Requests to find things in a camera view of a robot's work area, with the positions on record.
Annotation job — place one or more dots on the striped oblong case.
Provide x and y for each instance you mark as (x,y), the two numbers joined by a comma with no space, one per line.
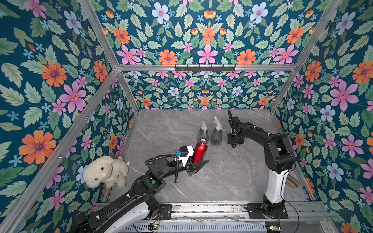
(292,182)

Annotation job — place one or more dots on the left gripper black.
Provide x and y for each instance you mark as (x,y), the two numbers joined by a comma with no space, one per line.
(190,169)

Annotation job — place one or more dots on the clear plastic spray bottle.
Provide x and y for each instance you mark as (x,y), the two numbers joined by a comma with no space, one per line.
(203,135)
(216,138)

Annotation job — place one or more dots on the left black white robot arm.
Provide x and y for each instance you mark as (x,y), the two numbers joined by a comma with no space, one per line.
(139,203)

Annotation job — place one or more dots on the small red object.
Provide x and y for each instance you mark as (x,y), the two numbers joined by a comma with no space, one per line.
(200,151)

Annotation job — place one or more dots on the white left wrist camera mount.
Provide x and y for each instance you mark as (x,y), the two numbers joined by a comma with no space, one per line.
(184,153)

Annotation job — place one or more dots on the black metal ceiling bracket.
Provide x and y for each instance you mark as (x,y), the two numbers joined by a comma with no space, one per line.
(198,68)

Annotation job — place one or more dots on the metal base rail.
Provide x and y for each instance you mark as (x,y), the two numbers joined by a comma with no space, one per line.
(244,217)

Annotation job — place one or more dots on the cream plush teddy bear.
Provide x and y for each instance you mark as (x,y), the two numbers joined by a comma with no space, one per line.
(106,170)

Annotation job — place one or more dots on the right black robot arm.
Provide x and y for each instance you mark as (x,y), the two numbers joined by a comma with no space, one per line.
(278,156)

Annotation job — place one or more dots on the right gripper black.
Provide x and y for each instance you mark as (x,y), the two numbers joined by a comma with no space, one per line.
(232,138)

